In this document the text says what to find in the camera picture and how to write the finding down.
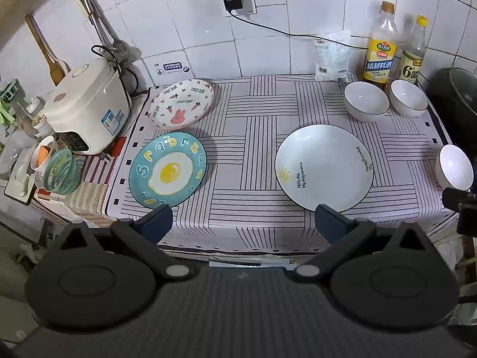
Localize blue fried egg plate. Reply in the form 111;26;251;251
128;132;208;209

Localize vinegar bottle yellow cap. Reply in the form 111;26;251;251
399;16;429;84

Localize dark wok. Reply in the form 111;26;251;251
426;67;477;147

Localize small wall sticker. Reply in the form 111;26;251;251
154;61;191;79

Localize white ribbed bowl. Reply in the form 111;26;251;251
435;144;474;192
343;81;390;123
390;79;429;117

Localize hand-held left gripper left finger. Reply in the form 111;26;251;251
59;204;195;280

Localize green plastic strainer basket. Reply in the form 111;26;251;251
43;148;83;194

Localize white sun print plate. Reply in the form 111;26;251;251
275;124;374;212

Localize wooden spatula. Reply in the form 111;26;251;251
25;14;71;86

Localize red striped cloth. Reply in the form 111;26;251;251
35;136;128;217

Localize white bowl with orange food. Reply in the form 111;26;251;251
29;135;57;175

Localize cooking wine bottle yellow label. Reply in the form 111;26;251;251
363;1;399;91

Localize black rice cooker cord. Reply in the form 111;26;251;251
91;45;139;95

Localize white rice cooker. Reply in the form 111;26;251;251
42;58;133;155

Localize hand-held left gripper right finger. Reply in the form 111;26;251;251
294;204;437;283

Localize clear plastic seasoning bag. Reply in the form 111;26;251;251
315;31;351;83

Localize green plastic rack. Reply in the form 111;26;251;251
0;78;24;124

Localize black charger cable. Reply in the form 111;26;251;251
227;8;377;50

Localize pink bunny print plate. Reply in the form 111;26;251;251
148;78;215;130

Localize hanging metal utensils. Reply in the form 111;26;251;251
72;0;129;55

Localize striped white tablecloth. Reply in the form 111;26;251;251
106;75;462;266

